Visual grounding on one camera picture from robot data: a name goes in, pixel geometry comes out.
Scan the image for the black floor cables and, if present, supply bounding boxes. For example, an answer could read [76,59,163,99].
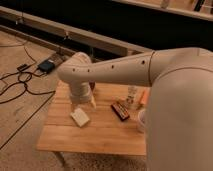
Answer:
[0,39,56,105]

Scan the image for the orange marker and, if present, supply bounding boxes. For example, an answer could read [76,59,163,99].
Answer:
[137,88,149,109]

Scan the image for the wooden table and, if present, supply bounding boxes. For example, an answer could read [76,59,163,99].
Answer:
[37,82,146,164]

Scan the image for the wooden wall rail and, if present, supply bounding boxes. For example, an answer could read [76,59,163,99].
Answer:
[0,6,152,56]

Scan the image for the small black plug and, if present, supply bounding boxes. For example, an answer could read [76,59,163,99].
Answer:
[17,64,30,72]

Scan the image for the white sponge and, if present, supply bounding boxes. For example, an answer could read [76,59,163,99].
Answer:
[70,108,90,127]

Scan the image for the brown board on floor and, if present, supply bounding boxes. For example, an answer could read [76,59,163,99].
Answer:
[48,53,67,67]

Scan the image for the black power adapter box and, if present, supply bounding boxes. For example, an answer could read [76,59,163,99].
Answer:
[38,60,55,73]

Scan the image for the clear plastic bottle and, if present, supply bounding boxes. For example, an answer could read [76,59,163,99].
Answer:
[125,86,137,109]

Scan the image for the white cup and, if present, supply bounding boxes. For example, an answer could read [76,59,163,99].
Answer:
[137,109,145,133]

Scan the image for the dark rectangular eraser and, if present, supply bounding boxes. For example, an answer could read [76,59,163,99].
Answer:
[111,102,130,121]

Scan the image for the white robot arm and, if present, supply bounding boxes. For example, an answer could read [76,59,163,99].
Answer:
[58,47,213,171]

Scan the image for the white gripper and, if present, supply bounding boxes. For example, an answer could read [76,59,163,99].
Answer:
[69,83,97,112]

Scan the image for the purple bowl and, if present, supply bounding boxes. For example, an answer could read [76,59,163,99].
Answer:
[89,82,95,91]

